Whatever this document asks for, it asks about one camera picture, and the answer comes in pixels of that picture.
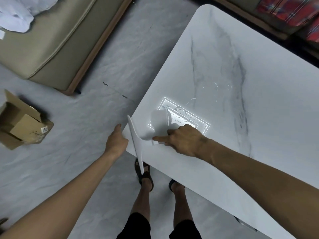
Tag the white protective film sheet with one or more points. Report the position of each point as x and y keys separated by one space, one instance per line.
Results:
x=137 y=146

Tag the white crumpled cloth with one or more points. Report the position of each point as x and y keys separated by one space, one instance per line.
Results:
x=17 y=12

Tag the open brown cardboard box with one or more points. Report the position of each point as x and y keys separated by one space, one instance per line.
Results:
x=22 y=125

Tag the red plaid cloth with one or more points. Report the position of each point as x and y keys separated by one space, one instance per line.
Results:
x=286 y=9

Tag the person's left fingers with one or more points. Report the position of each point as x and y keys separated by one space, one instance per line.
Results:
x=118 y=128

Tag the person's leg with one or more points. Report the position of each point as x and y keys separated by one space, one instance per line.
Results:
x=182 y=204
x=142 y=199

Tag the beige sofa with wooden frame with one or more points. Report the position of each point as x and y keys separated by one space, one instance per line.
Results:
x=54 y=44

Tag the person's right leg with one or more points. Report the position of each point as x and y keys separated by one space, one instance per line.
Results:
x=182 y=204

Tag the person's left hand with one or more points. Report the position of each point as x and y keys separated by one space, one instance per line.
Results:
x=116 y=144

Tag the person's left forearm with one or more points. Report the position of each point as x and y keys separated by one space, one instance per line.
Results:
x=62 y=196

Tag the black right sandal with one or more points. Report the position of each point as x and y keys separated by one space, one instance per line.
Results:
x=172 y=184

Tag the black left sandal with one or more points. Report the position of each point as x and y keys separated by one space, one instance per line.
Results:
x=145 y=177

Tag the black sandal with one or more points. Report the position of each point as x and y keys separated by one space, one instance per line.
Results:
x=145 y=177
x=172 y=184

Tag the person's right thumb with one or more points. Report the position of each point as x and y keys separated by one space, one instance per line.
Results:
x=163 y=140

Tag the black shorts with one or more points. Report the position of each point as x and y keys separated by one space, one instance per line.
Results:
x=139 y=227

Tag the person's right hand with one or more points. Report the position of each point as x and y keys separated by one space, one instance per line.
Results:
x=190 y=143

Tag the person's right forearm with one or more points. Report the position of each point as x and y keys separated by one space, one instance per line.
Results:
x=269 y=184

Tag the dark table leg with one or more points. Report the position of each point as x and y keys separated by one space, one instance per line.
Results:
x=245 y=224

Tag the person's left leg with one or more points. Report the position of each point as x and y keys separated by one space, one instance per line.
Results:
x=142 y=199

